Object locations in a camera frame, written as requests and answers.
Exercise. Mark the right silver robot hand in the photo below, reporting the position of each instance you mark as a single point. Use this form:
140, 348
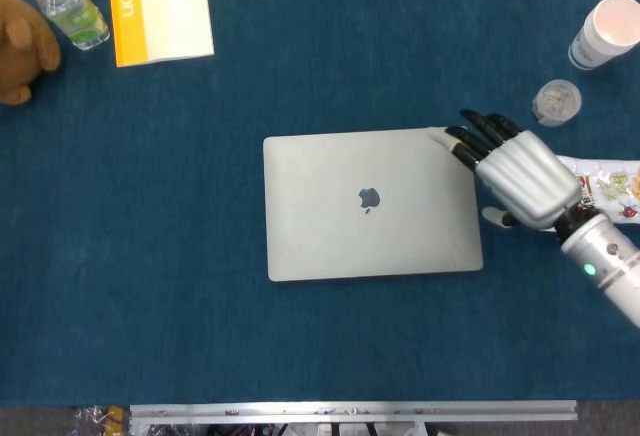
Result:
530, 181

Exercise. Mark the silver apple laptop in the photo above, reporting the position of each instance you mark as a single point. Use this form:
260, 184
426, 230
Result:
350, 236

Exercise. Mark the small clear plastic jar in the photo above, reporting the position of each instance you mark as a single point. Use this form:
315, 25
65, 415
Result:
556, 102

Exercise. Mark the white printed snack bag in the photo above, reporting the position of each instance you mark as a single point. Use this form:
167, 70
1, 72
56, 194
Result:
615, 186

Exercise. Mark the blue table cloth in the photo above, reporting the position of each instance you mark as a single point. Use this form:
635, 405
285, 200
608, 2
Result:
150, 256

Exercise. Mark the white and orange book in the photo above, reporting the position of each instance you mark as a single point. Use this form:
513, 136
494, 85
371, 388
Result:
170, 6

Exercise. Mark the green label water bottle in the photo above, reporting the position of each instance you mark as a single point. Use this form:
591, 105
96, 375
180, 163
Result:
75, 16

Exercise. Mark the clear crinkled plastic bag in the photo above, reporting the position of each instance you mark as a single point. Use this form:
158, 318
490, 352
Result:
95, 421

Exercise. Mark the brown plush toy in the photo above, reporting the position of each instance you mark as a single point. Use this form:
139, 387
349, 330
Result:
25, 46

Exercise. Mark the aluminium frame rail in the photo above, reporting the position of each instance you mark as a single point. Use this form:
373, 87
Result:
350, 410

